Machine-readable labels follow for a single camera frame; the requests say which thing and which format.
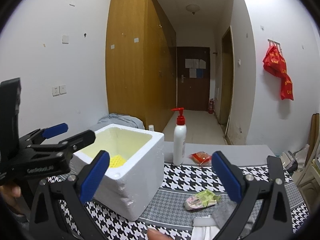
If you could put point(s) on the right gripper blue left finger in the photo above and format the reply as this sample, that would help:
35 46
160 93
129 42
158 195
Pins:
91 175

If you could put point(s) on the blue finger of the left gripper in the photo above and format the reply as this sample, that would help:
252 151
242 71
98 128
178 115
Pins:
53 131

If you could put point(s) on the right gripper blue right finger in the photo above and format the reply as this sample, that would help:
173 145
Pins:
229 175

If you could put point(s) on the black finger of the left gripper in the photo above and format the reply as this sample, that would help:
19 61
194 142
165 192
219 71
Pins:
80 140

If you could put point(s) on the yellow cloth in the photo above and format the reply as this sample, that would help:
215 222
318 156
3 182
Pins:
117 161

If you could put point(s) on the white cloth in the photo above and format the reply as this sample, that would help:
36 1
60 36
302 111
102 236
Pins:
204 232

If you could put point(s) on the person left hand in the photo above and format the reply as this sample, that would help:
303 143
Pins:
10 193

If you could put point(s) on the person right hand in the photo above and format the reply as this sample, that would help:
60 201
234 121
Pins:
156 235

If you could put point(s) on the green pink wrapped packet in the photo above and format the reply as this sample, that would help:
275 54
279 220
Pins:
201 200

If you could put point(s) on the red snack packet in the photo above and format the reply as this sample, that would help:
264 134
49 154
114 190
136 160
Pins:
201 158

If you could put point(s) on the white styrofoam box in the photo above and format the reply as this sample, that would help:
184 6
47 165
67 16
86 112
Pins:
127 190

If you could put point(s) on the houndstooth table cloth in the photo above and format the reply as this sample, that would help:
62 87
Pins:
166 211

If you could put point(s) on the gray bedding pile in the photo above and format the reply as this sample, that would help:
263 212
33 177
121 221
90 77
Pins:
121 119

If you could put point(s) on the white red pump bottle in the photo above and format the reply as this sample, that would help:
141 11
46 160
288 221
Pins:
180 133

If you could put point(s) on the red fire extinguisher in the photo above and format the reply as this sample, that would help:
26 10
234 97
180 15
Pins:
211 106

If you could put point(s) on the wooden side door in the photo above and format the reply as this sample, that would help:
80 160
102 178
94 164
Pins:
227 76

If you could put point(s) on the wooden wardrobe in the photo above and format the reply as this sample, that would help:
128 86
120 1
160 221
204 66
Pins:
141 61

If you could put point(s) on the dark brown door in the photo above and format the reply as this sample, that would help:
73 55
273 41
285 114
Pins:
193 78

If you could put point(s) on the red hanging bag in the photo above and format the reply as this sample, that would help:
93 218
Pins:
275 64

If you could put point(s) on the ceiling lamp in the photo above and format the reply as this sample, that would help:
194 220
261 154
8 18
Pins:
193 8

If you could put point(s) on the wall socket pair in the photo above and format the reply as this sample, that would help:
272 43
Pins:
59 90

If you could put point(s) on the white wall switch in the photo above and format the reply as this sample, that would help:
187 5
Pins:
65 39

